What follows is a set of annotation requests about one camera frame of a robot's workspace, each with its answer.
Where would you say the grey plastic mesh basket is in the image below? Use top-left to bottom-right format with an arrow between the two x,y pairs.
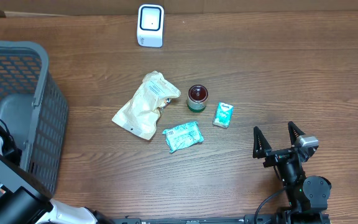
0,40 -> 69,193

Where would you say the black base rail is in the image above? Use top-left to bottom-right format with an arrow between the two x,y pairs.
110,214 -> 289,224

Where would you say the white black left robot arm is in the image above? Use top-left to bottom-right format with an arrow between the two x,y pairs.
0,119 -> 112,224

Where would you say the green wet wipes pack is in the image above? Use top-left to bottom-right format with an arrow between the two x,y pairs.
162,121 -> 204,153

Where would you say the jar with dark red lid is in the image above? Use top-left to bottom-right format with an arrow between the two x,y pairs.
186,85 -> 209,113

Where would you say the white black barcode scanner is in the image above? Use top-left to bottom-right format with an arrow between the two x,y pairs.
137,4 -> 165,48

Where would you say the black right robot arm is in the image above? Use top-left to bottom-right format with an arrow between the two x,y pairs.
252,121 -> 332,224

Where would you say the teal Kleenex tissue pack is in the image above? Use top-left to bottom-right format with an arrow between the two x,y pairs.
213,102 -> 234,128

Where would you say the beige paper pouch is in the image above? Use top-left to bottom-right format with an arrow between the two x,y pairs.
112,71 -> 181,140

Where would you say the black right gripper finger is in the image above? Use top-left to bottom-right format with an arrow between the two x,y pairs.
253,126 -> 272,159
288,121 -> 305,146

